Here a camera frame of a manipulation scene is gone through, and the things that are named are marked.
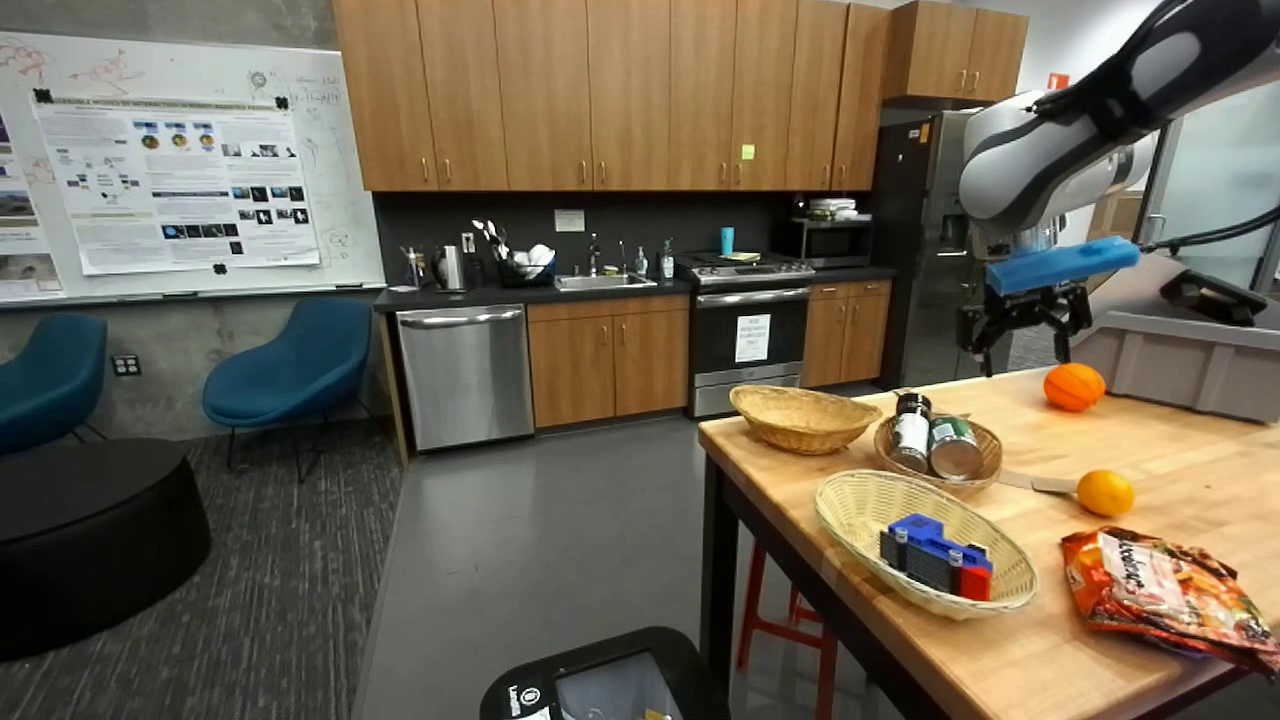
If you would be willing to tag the whiteboard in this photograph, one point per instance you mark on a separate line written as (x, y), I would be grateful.
(340, 150)

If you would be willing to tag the partial poster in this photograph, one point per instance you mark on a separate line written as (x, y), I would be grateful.
(20, 250)

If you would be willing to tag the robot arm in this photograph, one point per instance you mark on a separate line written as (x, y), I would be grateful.
(1040, 160)

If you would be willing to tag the blue cup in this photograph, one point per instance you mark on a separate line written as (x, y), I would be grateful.
(727, 241)

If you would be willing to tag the small brown wicker basket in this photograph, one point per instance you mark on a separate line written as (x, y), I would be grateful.
(985, 462)

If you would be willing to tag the blue lounge chair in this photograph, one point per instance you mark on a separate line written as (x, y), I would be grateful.
(45, 375)
(285, 375)

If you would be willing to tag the wooden base cabinet under sink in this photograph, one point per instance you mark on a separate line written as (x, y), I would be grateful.
(608, 360)

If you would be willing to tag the soap bottle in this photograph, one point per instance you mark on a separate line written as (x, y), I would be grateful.
(667, 262)

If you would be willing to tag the pale oval wicker basket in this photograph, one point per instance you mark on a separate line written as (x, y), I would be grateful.
(860, 510)

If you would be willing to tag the sink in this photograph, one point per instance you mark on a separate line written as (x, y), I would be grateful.
(603, 282)

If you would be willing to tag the black dish rack with dishes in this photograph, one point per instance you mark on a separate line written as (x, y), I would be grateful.
(525, 268)

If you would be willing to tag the large research poster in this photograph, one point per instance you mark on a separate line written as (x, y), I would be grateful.
(180, 180)

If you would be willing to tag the white paper notice on oven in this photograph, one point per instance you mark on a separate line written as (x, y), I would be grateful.
(752, 338)

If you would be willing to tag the steel kettle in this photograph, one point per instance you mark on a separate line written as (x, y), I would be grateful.
(450, 268)

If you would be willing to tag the white wall notice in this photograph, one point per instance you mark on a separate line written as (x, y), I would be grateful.
(569, 220)

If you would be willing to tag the microwave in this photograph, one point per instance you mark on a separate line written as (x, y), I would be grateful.
(828, 243)

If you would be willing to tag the green labelled tin can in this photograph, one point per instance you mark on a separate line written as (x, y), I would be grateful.
(953, 448)

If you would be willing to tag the stainless steel dishwasher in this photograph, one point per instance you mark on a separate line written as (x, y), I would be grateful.
(465, 375)

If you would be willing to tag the blue and red toy block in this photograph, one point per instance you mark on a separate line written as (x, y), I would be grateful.
(935, 555)

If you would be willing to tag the stainless steel refrigerator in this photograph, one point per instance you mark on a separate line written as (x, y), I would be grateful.
(915, 250)

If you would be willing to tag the orange exit sign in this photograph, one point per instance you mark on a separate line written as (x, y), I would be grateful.
(1058, 81)

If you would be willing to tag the wooden cabinet above refrigerator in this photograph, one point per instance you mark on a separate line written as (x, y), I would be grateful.
(960, 50)

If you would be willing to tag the narrow wooden base cabinet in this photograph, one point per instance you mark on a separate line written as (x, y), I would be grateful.
(845, 335)

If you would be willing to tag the black trash bin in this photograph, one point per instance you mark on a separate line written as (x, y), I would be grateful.
(610, 680)

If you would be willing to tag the wall socket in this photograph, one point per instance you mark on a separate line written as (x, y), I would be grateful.
(126, 365)

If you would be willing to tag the can with black lid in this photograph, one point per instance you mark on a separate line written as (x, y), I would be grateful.
(910, 435)

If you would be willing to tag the row of wooden wall cabinets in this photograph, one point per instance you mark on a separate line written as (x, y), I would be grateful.
(600, 90)

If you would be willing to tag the stack of plates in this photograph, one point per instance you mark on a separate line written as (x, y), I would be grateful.
(832, 208)

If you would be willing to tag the black round ottoman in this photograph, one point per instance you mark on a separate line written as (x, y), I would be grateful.
(90, 540)

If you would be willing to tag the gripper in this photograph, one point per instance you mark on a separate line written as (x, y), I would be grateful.
(1030, 305)

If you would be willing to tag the grey plastic bin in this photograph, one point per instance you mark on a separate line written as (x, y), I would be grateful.
(1180, 365)

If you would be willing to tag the empty brown wicker basket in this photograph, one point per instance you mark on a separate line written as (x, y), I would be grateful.
(800, 415)

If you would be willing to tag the black device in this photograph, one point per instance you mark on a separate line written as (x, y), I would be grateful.
(1212, 297)

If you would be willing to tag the red stool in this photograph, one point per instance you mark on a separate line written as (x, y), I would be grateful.
(790, 625)

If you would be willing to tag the tap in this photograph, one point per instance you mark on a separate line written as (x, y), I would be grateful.
(594, 255)

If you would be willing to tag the orange snack bag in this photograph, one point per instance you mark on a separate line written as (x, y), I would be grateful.
(1165, 590)

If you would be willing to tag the stainless steel stove range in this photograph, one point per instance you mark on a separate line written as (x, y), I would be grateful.
(748, 335)

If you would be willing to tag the smooth orange fruit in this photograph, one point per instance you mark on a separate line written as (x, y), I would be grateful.
(1105, 493)

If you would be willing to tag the ribbed orange ball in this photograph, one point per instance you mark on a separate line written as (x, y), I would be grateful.
(1074, 387)

